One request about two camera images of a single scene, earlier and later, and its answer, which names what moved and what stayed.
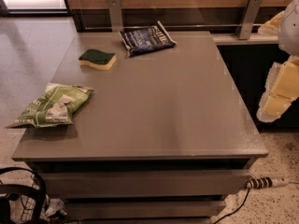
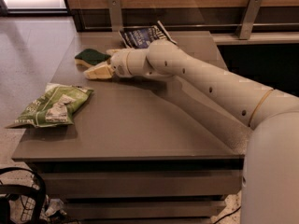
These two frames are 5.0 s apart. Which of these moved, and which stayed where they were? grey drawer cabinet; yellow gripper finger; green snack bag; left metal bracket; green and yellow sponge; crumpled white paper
Moved: yellow gripper finger; green and yellow sponge
Stayed: crumpled white paper; left metal bracket; green snack bag; grey drawer cabinet
